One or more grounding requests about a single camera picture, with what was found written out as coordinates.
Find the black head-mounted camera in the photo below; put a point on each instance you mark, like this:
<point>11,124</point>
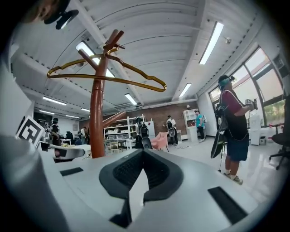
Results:
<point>62,15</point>

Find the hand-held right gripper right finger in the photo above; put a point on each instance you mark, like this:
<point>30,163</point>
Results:
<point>192,192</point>

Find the orange wooden coat stand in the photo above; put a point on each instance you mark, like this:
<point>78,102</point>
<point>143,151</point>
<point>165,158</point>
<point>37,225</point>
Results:
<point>97,113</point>

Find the large window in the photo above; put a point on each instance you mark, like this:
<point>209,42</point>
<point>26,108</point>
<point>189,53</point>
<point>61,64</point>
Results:
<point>258,90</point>

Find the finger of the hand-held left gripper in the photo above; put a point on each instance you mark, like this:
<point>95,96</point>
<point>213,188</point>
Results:
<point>77,153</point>

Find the white water dispenser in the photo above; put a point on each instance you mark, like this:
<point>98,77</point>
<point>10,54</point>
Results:
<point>255,129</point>

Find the white open shelf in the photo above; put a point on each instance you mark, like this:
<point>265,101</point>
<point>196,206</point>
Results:
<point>117,130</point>

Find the ceiling light strip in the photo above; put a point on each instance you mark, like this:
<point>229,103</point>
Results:
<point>54,100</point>
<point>185,90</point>
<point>85,48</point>
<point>130,99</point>
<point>211,42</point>

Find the white tall cabinet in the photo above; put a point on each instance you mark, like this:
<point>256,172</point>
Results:
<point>189,127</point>

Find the black oval bag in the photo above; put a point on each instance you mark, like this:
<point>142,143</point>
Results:
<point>218,145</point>

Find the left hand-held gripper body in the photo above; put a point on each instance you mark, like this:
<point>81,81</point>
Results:
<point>30,132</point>

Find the person's head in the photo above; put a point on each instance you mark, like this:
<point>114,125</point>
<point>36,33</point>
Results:
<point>45,9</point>

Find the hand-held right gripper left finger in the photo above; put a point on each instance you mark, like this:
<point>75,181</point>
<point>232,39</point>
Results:
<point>90,181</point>

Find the black office chair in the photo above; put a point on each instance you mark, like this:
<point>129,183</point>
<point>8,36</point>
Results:
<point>282,145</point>

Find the pink armchair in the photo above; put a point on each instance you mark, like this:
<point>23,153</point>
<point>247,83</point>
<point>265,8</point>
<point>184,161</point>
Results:
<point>159,141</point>

